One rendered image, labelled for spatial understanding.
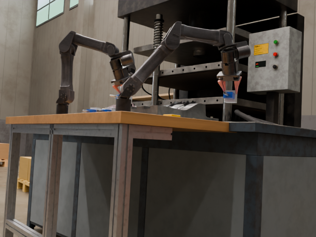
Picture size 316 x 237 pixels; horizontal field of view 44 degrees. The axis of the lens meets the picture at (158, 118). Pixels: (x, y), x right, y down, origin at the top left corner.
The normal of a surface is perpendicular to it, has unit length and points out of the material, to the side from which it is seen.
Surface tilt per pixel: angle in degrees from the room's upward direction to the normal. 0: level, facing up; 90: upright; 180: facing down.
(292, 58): 90
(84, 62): 90
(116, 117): 90
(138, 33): 90
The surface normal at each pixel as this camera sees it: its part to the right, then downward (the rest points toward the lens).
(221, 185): -0.73, -0.08
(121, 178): 0.62, -0.01
